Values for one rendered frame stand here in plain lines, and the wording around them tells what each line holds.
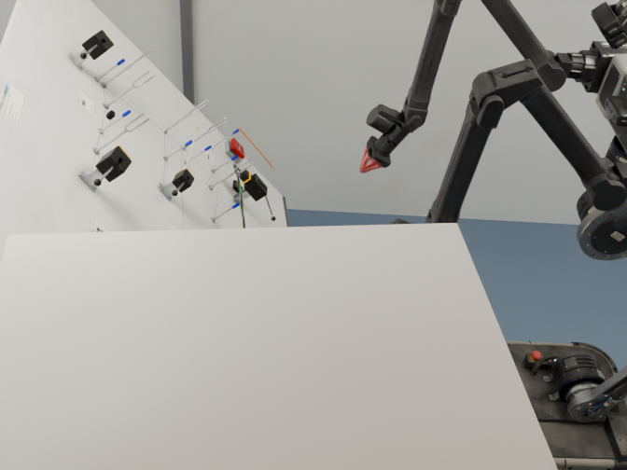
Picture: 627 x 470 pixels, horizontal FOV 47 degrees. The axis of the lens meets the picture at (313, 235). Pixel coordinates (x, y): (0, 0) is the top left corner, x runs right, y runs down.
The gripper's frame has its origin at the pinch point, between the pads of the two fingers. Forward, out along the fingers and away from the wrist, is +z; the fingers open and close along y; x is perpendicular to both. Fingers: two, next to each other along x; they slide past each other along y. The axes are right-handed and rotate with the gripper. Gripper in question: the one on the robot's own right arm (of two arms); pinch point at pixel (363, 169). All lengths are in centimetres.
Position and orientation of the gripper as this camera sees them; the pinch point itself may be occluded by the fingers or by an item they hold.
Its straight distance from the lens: 225.4
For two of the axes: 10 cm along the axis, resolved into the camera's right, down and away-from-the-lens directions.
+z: -5.7, 6.1, 5.5
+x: 8.2, 4.0, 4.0
